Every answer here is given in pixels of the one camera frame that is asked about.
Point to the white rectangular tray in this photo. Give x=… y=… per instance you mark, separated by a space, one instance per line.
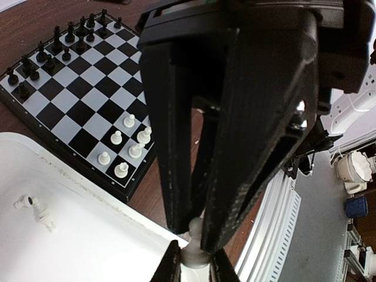
x=97 y=238

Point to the white appliance beside table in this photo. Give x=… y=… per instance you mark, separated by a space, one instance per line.
x=356 y=171

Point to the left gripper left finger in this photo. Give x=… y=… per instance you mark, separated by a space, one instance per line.
x=169 y=269

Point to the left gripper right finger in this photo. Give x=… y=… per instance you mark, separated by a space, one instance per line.
x=221 y=269

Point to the white chess pawn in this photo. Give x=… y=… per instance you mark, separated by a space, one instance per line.
x=129 y=121
x=192 y=256
x=104 y=159
x=116 y=138

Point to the black and white chessboard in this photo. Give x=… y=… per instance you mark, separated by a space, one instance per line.
x=78 y=131

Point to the white chess piece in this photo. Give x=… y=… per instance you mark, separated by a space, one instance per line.
x=121 y=170
x=135 y=151

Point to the black chess pieces row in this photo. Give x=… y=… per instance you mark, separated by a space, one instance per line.
x=83 y=58

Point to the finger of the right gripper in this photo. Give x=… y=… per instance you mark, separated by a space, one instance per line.
x=187 y=93
x=267 y=126

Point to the blue cup beside table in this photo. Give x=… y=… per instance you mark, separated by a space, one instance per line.
x=356 y=207

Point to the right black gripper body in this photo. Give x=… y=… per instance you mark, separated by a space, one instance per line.
x=269 y=43

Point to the front aluminium rail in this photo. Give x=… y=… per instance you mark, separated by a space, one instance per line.
x=266 y=248

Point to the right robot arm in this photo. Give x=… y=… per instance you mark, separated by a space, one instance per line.
x=349 y=114

